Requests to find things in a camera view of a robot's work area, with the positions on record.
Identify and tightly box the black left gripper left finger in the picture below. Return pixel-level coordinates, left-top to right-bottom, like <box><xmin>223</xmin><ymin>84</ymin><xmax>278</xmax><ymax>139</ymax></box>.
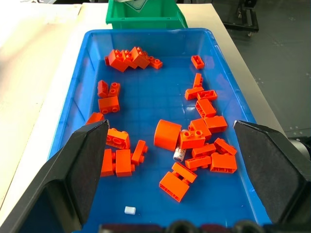
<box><xmin>0</xmin><ymin>119</ymin><xmax>110</xmax><ymax>233</ymax></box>

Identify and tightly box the large blue plastic bin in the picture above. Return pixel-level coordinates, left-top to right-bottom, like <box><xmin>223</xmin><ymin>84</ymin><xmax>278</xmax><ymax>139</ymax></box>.
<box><xmin>18</xmin><ymin>28</ymin><xmax>273</xmax><ymax>233</ymax></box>

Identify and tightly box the orange toy brick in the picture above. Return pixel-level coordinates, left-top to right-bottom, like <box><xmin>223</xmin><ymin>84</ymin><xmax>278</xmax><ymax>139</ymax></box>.
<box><xmin>122</xmin><ymin>50</ymin><xmax>139</xmax><ymax>70</ymax></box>
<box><xmin>85</xmin><ymin>112</ymin><xmax>105</xmax><ymax>126</ymax></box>
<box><xmin>108</xmin><ymin>49</ymin><xmax>132</xmax><ymax>73</ymax></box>
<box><xmin>195</xmin><ymin>98</ymin><xmax>217</xmax><ymax>119</ymax></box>
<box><xmin>190</xmin><ymin>55</ymin><xmax>205</xmax><ymax>70</ymax></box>
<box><xmin>188</xmin><ymin>118</ymin><xmax>212</xmax><ymax>141</ymax></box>
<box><xmin>184</xmin><ymin>155</ymin><xmax>211</xmax><ymax>170</ymax></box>
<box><xmin>105</xmin><ymin>128</ymin><xmax>131</xmax><ymax>150</ymax></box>
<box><xmin>197</xmin><ymin>90</ymin><xmax>218</xmax><ymax>101</ymax></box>
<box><xmin>184</xmin><ymin>86</ymin><xmax>205</xmax><ymax>101</ymax></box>
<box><xmin>115</xmin><ymin>149</ymin><xmax>136</xmax><ymax>178</ymax></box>
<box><xmin>108</xmin><ymin>82</ymin><xmax>121</xmax><ymax>98</ymax></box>
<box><xmin>210</xmin><ymin>152</ymin><xmax>238</xmax><ymax>174</ymax></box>
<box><xmin>98</xmin><ymin>96</ymin><xmax>121</xmax><ymax>115</ymax></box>
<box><xmin>179</xmin><ymin>130</ymin><xmax>206</xmax><ymax>150</ymax></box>
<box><xmin>97</xmin><ymin>80</ymin><xmax>109</xmax><ymax>99</ymax></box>
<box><xmin>213</xmin><ymin>137</ymin><xmax>238</xmax><ymax>156</ymax></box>
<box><xmin>191</xmin><ymin>143</ymin><xmax>216</xmax><ymax>158</ymax></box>
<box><xmin>147</xmin><ymin>55</ymin><xmax>163</xmax><ymax>70</ymax></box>
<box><xmin>131</xmin><ymin>140</ymin><xmax>148</xmax><ymax>166</ymax></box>
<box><xmin>171</xmin><ymin>162</ymin><xmax>198</xmax><ymax>184</ymax></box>
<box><xmin>204</xmin><ymin>116</ymin><xmax>228</xmax><ymax>133</ymax></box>
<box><xmin>130</xmin><ymin>46</ymin><xmax>151</xmax><ymax>69</ymax></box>
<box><xmin>193</xmin><ymin>73</ymin><xmax>204</xmax><ymax>88</ymax></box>
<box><xmin>101</xmin><ymin>149</ymin><xmax>116</xmax><ymax>177</ymax></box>
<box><xmin>159</xmin><ymin>171</ymin><xmax>190</xmax><ymax>203</ymax></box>

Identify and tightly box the white cylindrical battery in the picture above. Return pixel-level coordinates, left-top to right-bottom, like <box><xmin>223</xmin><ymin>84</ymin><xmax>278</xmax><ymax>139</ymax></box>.
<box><xmin>173</xmin><ymin>129</ymin><xmax>189</xmax><ymax>162</ymax></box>

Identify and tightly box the black wheeled cart frame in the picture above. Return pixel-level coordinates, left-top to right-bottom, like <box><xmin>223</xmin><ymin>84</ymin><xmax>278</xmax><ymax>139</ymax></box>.
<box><xmin>223</xmin><ymin>0</ymin><xmax>259</xmax><ymax>37</ymax></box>

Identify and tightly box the green plastic bin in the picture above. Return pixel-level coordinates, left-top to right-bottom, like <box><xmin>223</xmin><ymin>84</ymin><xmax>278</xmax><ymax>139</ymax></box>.
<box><xmin>105</xmin><ymin>0</ymin><xmax>188</xmax><ymax>30</ymax></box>

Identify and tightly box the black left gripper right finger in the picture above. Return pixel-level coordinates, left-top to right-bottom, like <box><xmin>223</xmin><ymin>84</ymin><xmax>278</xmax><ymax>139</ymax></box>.
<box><xmin>232</xmin><ymin>120</ymin><xmax>311</xmax><ymax>226</ymax></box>

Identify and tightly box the large rounded orange brick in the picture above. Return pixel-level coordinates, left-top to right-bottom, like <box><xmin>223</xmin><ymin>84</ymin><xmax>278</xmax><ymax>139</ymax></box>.
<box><xmin>154</xmin><ymin>119</ymin><xmax>182</xmax><ymax>151</ymax></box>

